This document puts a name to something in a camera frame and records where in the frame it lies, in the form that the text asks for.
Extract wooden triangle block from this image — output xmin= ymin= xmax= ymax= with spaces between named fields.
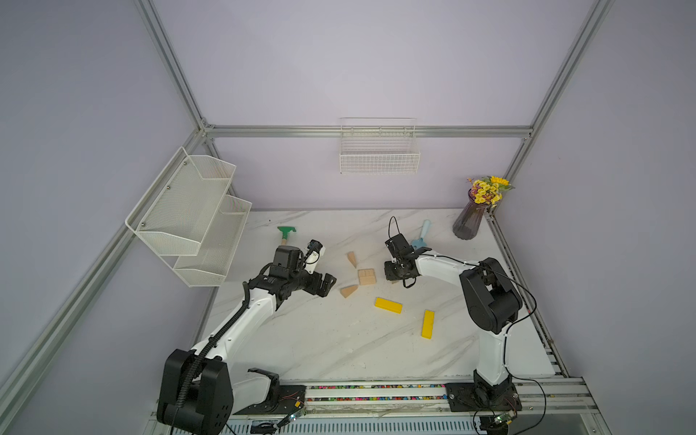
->
xmin=340 ymin=285 xmax=359 ymax=298
xmin=347 ymin=251 xmax=358 ymax=268

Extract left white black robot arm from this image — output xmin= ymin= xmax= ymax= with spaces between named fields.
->
xmin=156 ymin=240 xmax=336 ymax=434

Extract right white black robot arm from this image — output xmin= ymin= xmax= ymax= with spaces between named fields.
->
xmin=384 ymin=234 xmax=523 ymax=389

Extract light blue toy fork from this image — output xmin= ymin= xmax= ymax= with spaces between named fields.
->
xmin=411 ymin=219 xmax=431 ymax=249

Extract yellow block flat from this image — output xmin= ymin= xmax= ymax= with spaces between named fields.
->
xmin=374 ymin=297 xmax=402 ymax=314

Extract yellow block upright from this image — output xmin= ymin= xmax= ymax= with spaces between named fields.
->
xmin=420 ymin=310 xmax=435 ymax=340

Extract dark glass vase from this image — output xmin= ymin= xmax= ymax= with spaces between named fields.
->
xmin=452 ymin=190 xmax=488 ymax=240

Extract white two-tier mesh shelf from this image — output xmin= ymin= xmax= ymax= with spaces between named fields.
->
xmin=125 ymin=148 xmax=252 ymax=287

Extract yellow artificial flowers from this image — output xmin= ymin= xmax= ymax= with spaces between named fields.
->
xmin=469 ymin=176 xmax=514 ymax=208

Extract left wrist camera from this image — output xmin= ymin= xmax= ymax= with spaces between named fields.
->
xmin=304 ymin=239 xmax=324 ymax=268

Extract green rake wooden handle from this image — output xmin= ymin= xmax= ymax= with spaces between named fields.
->
xmin=277 ymin=226 xmax=297 ymax=246

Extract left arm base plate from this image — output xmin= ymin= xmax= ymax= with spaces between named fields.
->
xmin=235 ymin=384 xmax=306 ymax=415

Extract white wire wall basket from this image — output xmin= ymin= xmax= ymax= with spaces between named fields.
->
xmin=339 ymin=117 xmax=421 ymax=175

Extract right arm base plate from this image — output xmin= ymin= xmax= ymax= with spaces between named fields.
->
xmin=445 ymin=382 xmax=522 ymax=413

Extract aluminium front rail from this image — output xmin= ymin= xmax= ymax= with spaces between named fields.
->
xmin=143 ymin=377 xmax=605 ymax=435

